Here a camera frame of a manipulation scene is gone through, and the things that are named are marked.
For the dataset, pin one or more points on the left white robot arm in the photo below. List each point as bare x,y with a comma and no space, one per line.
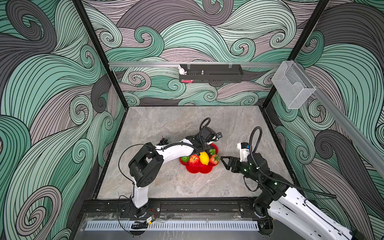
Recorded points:
147,162

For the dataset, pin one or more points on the aluminium wall rail right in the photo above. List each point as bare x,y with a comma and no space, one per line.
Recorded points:
351,108

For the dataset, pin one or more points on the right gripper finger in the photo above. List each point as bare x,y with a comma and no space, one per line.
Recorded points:
229,159
231,166

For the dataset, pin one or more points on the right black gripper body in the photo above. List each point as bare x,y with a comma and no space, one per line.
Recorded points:
245,170

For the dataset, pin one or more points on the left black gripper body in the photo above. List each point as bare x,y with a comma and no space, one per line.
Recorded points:
205,147

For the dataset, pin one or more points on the black wall shelf tray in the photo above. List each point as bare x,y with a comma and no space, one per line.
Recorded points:
213,73

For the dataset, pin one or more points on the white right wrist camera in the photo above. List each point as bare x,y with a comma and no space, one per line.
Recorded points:
244,150

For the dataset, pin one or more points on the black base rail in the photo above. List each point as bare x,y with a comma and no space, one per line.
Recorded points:
125,208

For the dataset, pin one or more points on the red apple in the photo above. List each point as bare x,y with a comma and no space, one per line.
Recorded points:
194,159

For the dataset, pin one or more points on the yellow lemon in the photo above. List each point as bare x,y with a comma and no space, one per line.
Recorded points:
204,158

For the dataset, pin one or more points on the dark mangosteen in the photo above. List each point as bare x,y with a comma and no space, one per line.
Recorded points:
212,152

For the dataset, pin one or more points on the white slotted cable duct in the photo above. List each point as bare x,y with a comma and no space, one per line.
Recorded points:
175,226

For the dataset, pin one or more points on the clear plastic wall holder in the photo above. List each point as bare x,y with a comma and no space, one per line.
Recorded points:
293,84

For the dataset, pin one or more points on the small white rabbit figurine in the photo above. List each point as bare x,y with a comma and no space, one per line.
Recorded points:
182,71

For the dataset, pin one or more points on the green lime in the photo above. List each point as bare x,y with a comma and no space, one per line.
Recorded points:
185,159

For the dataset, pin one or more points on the black grape bunch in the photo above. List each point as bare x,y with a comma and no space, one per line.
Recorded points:
163,142

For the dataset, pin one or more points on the red strawberry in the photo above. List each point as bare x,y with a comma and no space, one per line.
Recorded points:
214,160

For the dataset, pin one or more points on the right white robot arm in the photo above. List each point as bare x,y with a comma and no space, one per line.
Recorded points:
281,201

